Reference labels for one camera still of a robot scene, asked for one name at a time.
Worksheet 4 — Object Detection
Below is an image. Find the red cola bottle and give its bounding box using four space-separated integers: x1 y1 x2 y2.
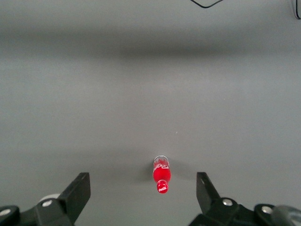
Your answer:
152 154 172 195

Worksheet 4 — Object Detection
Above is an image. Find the thin black curved cable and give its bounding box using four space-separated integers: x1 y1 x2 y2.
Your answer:
290 0 301 20

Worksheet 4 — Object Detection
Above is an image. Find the black looped table cable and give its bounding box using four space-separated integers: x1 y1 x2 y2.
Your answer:
189 0 224 9

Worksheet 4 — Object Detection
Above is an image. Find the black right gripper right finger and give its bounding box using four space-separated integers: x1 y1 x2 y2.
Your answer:
190 171 250 226

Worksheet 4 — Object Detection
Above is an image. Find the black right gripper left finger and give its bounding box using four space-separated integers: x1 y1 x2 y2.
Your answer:
35 172 91 226

